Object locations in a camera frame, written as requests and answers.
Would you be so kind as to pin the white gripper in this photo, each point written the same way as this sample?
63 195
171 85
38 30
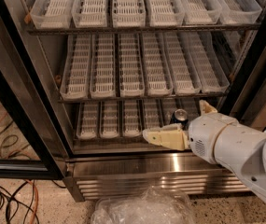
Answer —
204 134

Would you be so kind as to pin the blue pepsi can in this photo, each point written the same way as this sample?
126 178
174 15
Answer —
180 116

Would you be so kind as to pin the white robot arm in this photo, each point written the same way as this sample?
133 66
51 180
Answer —
218 139

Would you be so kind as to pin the bottom metal shelf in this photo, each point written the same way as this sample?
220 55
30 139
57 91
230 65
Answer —
118 140

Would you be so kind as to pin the metal shelf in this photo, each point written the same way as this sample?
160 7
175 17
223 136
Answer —
146 29
118 140
118 98

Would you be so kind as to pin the stainless steel fridge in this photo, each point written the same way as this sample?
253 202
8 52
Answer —
116 170

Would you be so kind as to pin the top metal shelf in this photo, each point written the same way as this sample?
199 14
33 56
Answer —
146 29

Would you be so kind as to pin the middle metal shelf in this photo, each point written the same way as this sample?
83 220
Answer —
118 98

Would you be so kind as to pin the open glass fridge door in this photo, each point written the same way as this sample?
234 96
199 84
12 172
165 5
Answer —
30 94

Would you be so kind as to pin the clear plastic bag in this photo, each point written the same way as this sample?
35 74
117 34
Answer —
153 206

